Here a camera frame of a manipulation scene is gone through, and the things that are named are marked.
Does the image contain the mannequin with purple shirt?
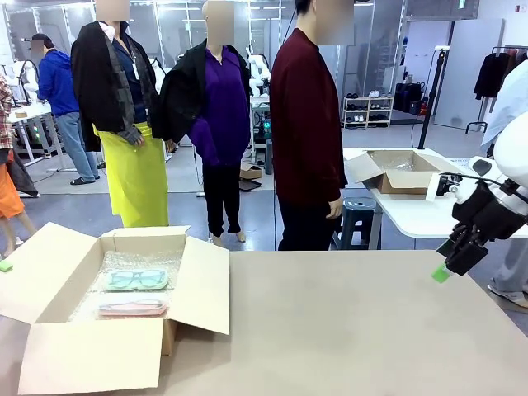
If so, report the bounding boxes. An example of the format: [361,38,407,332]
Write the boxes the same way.
[158,0,254,245]

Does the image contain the clothes rack with garments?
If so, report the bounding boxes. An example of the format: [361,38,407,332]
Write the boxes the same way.
[465,45,528,134]

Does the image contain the cardboard box on floor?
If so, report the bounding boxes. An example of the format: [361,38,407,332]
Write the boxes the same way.
[239,162,264,181]

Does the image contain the black bags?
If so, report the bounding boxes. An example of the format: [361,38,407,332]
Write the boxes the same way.
[393,81,427,116]

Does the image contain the person in maroon sweater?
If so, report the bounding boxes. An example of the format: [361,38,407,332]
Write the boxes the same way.
[269,0,356,252]

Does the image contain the person in blue jacket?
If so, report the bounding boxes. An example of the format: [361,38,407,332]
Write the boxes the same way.
[30,33,101,187]

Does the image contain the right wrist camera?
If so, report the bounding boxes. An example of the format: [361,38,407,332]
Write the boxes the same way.
[436,173,476,204]

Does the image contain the maroon-sleeved right forearm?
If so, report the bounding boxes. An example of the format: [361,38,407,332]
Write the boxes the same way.
[324,154,348,204]

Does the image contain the mint green glasses case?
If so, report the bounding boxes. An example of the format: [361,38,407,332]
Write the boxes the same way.
[106,266,170,292]

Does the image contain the person's right hand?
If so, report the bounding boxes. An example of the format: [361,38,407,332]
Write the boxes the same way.
[325,197,345,221]

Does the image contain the mannequin with yellow skirt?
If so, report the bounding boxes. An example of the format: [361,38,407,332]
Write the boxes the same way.
[69,0,171,229]

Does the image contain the background robot workstation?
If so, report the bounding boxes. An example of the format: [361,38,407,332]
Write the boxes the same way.
[250,95,274,175]

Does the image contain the blue plastic stool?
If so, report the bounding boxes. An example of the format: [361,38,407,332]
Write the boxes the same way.
[331,196,383,252]

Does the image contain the white side table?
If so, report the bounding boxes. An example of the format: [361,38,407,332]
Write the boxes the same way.
[342,147,528,252]

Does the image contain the bubble wrap sheet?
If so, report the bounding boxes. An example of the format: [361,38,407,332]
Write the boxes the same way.
[67,248,185,323]
[372,153,439,172]

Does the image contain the pink glasses case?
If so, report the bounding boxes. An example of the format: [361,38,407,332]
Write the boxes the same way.
[97,298,170,318]

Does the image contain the white shoe rack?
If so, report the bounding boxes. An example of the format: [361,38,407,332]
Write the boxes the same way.
[342,91,396,130]

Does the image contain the small open cardboard box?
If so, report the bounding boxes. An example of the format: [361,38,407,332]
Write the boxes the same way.
[345,148,464,196]

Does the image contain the black stand pole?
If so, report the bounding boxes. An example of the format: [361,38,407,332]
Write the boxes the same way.
[417,46,452,151]

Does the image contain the large cardboard box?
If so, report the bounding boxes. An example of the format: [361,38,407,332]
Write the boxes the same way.
[0,222,231,396]

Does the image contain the white paper tag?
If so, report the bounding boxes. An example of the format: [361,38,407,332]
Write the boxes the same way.
[425,172,441,205]

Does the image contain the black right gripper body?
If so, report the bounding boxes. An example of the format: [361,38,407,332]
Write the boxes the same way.
[451,181,528,245]

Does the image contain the white background desk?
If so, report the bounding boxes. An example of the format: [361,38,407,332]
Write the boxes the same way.
[7,101,64,172]

